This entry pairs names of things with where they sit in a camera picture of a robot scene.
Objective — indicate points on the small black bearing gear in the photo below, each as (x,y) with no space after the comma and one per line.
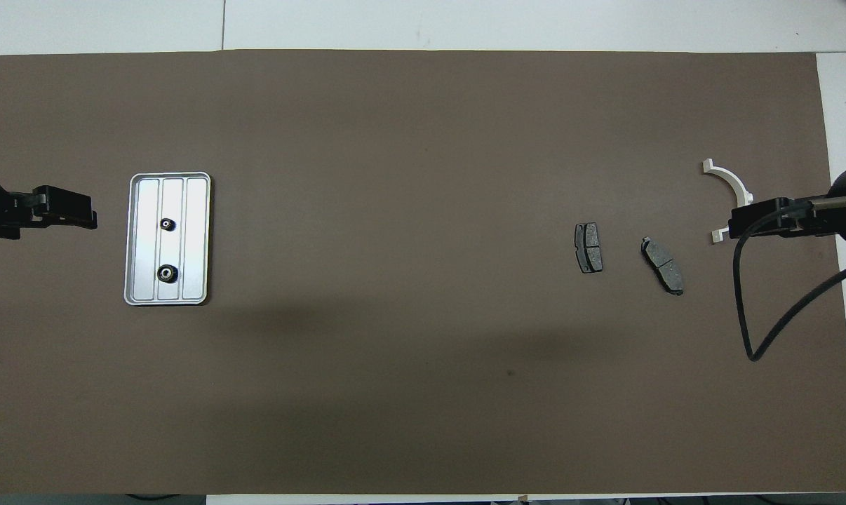
(168,224)

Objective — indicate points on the large black bearing gear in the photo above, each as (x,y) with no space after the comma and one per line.
(167,273)

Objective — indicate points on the silver metal tray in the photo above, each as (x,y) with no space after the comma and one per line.
(195,238)

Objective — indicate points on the curved grey brake pad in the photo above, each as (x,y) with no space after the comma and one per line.
(662,265)

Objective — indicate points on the rectangular grey brake pad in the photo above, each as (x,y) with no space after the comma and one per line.
(588,247)

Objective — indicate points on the brown table mat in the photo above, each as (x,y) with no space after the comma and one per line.
(423,140)

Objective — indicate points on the white semicircular plastic bracket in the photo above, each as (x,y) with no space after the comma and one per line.
(728,174)

